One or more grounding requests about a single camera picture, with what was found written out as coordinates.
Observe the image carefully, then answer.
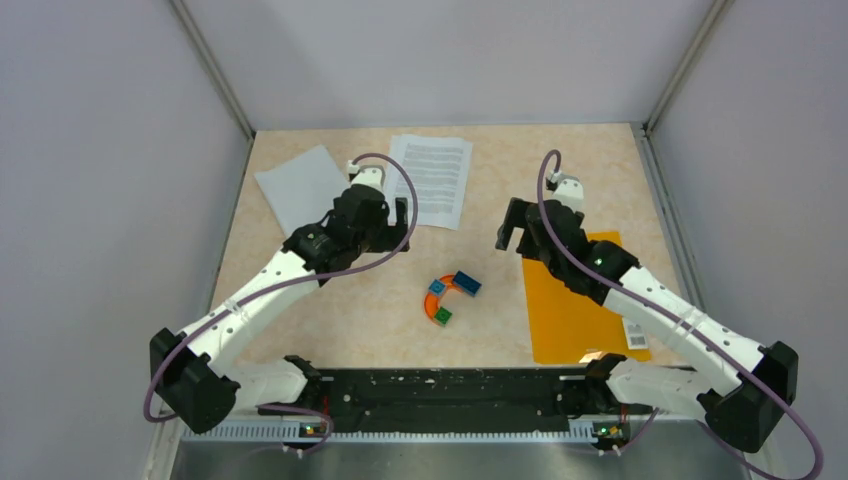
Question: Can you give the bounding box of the light blue toy cube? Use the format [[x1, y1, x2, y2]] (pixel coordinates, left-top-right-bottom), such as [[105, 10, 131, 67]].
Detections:
[[428, 279, 447, 298]]

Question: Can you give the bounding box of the orange curved toy block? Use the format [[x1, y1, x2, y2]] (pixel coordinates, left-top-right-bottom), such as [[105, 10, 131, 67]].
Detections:
[[423, 274, 463, 327]]

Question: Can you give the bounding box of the printed paper stack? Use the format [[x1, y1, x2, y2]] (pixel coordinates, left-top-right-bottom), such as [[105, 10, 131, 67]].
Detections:
[[383, 134, 473, 230]]

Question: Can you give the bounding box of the dark blue toy block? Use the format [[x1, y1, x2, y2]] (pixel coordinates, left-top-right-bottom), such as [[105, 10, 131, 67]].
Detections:
[[452, 271, 482, 297]]

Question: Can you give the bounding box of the orange plastic folder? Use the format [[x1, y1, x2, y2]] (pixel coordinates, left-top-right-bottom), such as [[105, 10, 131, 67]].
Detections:
[[522, 259, 652, 365]]

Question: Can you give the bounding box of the green toy cube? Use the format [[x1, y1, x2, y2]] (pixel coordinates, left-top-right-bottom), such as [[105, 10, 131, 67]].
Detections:
[[433, 307, 452, 326]]

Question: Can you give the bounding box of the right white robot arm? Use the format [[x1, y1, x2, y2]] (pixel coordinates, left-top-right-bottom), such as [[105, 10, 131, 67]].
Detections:
[[495, 173, 799, 453]]

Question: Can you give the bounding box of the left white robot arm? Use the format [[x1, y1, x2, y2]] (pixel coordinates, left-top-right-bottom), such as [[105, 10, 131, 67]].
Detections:
[[149, 163, 410, 434]]

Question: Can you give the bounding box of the blank white paper sheet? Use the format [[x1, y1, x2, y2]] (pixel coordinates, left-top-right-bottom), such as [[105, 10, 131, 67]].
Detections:
[[254, 145, 349, 236]]

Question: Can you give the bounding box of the barcode sticker label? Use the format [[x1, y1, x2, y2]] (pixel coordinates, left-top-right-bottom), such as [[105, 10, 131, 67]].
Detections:
[[622, 318, 649, 350]]

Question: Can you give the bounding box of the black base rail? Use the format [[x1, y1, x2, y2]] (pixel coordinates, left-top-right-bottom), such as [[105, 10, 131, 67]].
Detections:
[[287, 355, 649, 433]]

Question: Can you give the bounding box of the white slotted cable duct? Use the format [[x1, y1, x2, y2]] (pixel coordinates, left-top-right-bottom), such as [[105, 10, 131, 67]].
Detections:
[[181, 420, 599, 444]]

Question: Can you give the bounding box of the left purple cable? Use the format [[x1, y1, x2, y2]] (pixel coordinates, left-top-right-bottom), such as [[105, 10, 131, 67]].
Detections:
[[142, 152, 420, 457]]

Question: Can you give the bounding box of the purple cable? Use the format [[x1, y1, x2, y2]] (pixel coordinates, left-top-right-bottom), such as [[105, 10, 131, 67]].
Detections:
[[536, 149, 825, 480], [142, 152, 420, 457]]

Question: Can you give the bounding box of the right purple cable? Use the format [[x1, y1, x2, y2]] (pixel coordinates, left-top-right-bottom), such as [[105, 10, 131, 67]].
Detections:
[[536, 149, 825, 480]]

